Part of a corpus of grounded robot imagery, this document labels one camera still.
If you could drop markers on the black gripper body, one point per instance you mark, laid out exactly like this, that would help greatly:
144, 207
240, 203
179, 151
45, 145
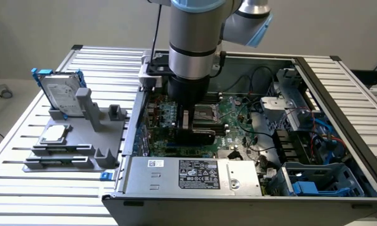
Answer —
188, 90

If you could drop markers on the black graphics card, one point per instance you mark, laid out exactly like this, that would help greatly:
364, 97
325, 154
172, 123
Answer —
203, 136

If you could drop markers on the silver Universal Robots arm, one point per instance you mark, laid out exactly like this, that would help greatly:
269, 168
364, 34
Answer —
191, 35

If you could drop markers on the CPU socket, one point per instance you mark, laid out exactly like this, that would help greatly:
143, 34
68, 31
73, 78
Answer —
208, 113

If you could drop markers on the black RAM slot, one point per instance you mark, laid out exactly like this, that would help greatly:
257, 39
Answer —
221, 129

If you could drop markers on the green motherboard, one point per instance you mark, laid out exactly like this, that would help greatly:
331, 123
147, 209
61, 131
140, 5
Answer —
236, 122

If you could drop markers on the grey parts rack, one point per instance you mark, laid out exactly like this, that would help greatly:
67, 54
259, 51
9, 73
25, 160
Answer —
107, 141

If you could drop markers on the grey power supply unit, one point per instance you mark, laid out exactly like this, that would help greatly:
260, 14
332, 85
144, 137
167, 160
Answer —
163, 179

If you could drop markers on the metal drive cage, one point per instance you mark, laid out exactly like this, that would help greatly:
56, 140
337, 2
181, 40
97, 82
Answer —
289, 103

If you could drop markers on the small blue clip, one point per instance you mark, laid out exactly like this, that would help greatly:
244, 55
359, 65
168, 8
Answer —
105, 176

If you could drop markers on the open black PC case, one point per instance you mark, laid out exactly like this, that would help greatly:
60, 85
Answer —
207, 212

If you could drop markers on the silver CPU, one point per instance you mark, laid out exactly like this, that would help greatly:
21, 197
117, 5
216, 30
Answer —
53, 134

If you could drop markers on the blue disk caddy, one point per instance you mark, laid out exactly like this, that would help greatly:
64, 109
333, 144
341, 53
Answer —
304, 188

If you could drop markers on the grey disk bay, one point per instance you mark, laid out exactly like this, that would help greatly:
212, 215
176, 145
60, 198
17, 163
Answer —
339, 171

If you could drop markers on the grey caster wheel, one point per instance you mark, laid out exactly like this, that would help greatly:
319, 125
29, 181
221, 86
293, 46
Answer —
5, 93

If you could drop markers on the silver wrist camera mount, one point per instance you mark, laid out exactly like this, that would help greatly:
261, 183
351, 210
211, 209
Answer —
151, 75

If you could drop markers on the hard disk with blue bracket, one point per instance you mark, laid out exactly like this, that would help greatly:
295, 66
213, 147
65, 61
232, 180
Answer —
61, 94

